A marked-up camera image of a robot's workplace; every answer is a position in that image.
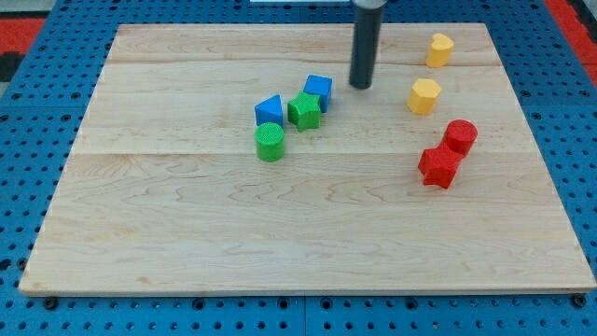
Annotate green star block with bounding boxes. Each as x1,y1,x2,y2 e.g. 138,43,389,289
287,91,322,132

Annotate blue triangle block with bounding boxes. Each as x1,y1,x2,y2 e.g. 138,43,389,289
255,94,284,127

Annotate red star block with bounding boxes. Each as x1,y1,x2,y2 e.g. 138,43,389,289
418,145,465,189

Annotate green cylinder block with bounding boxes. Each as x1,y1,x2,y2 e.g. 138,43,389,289
254,122,285,162

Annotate light wooden board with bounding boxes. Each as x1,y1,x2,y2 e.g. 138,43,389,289
20,23,596,297

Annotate blue cube block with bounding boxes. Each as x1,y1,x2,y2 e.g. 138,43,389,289
303,74,333,113

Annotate yellow hexagon block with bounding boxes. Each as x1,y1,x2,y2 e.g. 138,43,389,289
407,78,441,116

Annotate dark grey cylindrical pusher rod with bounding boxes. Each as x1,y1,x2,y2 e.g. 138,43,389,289
349,0,387,90

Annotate red cylinder block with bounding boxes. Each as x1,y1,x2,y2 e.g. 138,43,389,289
442,119,479,156

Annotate yellow heart block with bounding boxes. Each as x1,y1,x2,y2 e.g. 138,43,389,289
425,33,454,68

